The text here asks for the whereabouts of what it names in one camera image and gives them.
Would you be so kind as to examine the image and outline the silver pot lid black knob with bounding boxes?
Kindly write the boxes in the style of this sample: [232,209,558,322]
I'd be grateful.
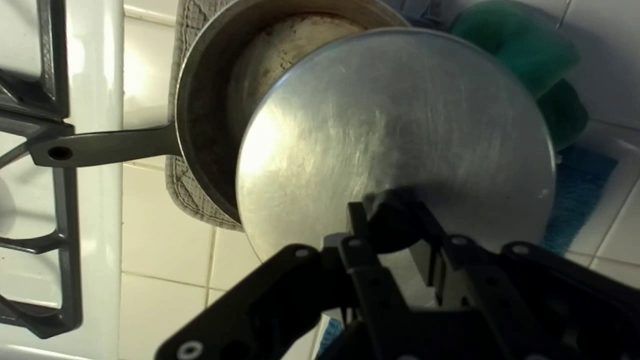
[235,27,557,307]

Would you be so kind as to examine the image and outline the white stove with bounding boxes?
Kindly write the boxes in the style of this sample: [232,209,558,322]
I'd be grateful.
[0,0,125,360]

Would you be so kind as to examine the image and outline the grey blue cloth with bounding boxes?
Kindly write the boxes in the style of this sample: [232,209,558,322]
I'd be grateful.
[385,0,453,31]

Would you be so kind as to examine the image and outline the grey quilted pot holder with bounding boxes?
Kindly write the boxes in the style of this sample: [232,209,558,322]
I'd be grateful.
[165,0,246,232]

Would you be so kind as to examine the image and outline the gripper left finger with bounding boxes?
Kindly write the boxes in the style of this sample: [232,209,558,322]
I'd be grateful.
[155,202,407,360]

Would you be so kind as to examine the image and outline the green silicone oven mitt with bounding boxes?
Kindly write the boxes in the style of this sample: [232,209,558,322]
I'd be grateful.
[449,0,590,152]

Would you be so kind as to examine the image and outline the black stove grate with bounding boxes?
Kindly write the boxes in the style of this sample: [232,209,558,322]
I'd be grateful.
[0,0,84,340]

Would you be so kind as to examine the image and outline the metal saucepan with long handle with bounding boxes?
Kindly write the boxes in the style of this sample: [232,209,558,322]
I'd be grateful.
[27,0,412,226]

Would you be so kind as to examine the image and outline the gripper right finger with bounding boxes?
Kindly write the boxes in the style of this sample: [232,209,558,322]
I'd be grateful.
[400,192,640,360]

